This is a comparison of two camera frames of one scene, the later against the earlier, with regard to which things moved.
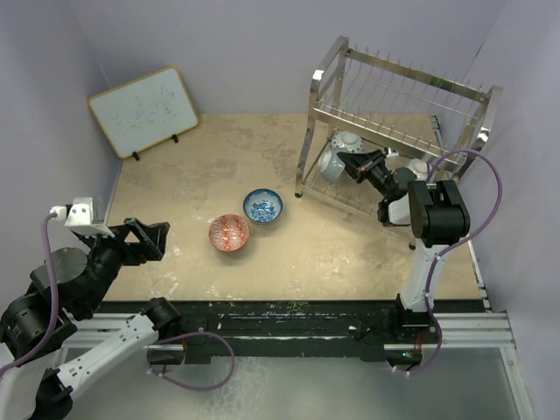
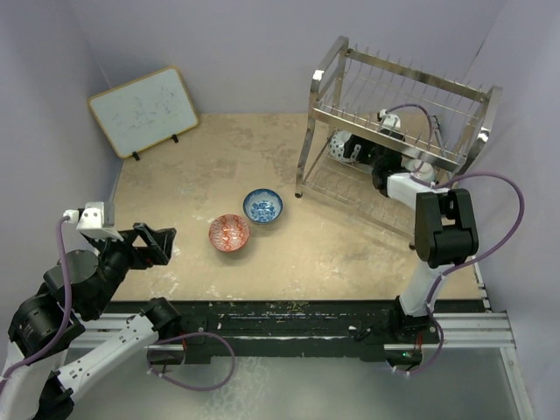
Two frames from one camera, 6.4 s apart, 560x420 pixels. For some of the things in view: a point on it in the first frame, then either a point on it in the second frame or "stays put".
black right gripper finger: [358, 164] → [353, 148]
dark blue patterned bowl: [346, 142] stays put
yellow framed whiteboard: [144, 113] stays put
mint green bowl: [419, 169] stays put
